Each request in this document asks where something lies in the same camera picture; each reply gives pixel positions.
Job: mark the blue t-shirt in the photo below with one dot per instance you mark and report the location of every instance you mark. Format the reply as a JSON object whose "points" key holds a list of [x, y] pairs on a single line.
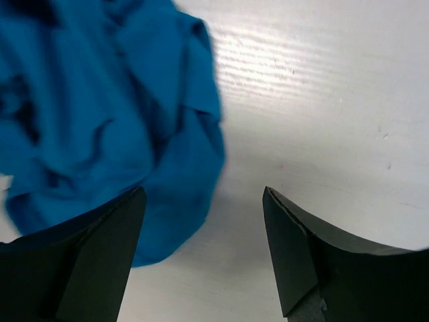
{"points": [[98, 97]]}

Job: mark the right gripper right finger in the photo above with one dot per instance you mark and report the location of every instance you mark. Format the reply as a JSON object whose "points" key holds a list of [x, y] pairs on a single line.
{"points": [[324, 273]]}

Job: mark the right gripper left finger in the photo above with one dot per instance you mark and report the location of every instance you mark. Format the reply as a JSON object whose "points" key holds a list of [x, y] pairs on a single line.
{"points": [[76, 270]]}

